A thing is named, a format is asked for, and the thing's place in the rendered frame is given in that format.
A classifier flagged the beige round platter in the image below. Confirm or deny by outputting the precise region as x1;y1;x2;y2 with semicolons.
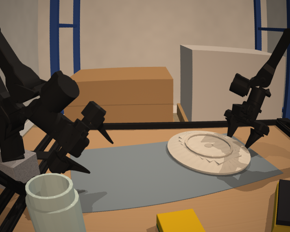
168;131;251;175

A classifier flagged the yellow kitchen sponge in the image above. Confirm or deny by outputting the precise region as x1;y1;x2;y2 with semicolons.
156;209;205;232

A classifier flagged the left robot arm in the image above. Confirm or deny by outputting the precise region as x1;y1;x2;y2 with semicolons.
0;28;90;162

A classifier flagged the grey flat mat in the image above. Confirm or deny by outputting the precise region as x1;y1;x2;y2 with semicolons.
70;141;283;213

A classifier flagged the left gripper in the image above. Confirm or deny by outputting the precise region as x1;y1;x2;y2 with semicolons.
44;101;114;174

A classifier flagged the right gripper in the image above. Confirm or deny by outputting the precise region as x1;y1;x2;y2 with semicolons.
224;99;270;149

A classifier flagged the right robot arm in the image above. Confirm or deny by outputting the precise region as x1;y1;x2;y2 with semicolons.
229;28;290;119

